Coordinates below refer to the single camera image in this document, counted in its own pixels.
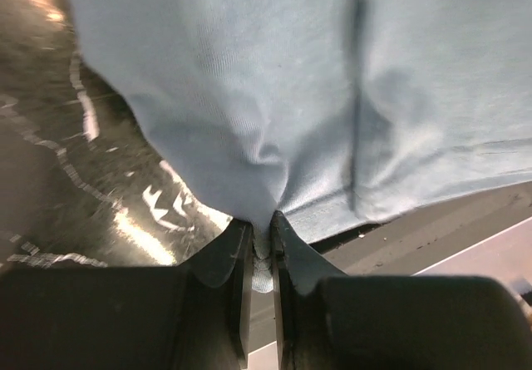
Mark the grey-blue t shirt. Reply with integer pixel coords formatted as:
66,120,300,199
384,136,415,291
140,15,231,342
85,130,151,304
70,0,531,292

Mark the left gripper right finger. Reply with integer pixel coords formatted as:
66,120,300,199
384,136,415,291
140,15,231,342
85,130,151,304
270,212,530,369

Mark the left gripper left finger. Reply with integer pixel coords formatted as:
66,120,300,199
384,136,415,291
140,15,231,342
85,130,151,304
1,220,253,369

